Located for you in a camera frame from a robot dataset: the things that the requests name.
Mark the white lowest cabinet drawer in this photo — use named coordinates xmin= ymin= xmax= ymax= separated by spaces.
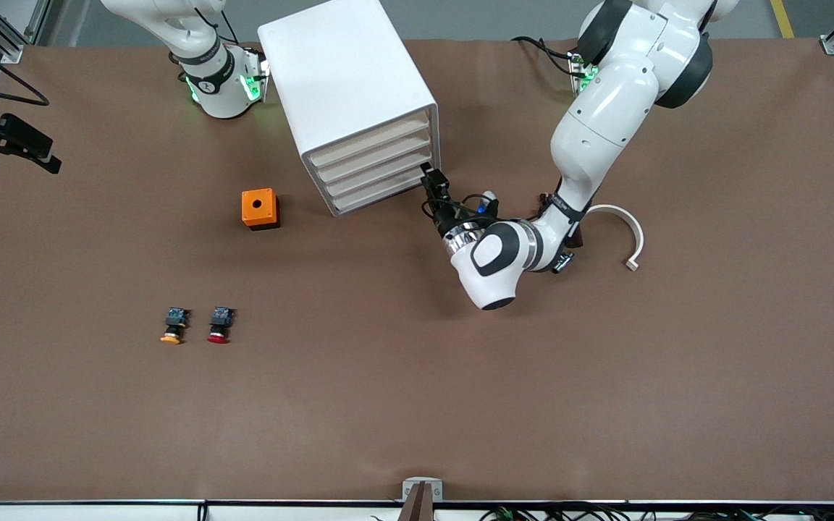
xmin=327 ymin=159 xmax=439 ymax=217

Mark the yellow mushroom push button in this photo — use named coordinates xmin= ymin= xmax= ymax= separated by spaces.
xmin=159 ymin=307 xmax=191 ymax=345

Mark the red mushroom push button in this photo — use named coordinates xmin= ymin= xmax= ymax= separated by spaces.
xmin=207 ymin=306 xmax=237 ymax=345

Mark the brown table cover sheet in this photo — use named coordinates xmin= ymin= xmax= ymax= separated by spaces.
xmin=0 ymin=38 xmax=834 ymax=503

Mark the white semicircular pipe clamp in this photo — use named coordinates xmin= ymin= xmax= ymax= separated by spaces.
xmin=585 ymin=205 xmax=645 ymax=273

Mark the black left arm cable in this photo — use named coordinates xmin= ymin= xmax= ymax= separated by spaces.
xmin=423 ymin=190 xmax=505 ymax=226

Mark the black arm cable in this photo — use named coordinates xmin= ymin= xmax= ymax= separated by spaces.
xmin=0 ymin=29 xmax=51 ymax=107
xmin=423 ymin=190 xmax=505 ymax=226

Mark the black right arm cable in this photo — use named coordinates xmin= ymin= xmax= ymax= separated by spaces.
xmin=0 ymin=29 xmax=51 ymax=107

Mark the black base cable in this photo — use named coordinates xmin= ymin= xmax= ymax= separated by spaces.
xmin=511 ymin=35 xmax=578 ymax=79

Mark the orange button enclosure box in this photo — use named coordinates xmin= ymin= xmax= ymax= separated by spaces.
xmin=241 ymin=188 xmax=281 ymax=231

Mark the grey aluminium edge bracket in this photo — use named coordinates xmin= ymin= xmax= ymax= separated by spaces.
xmin=402 ymin=477 xmax=444 ymax=504

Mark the white table edge rail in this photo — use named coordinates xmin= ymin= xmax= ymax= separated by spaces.
xmin=0 ymin=499 xmax=834 ymax=521

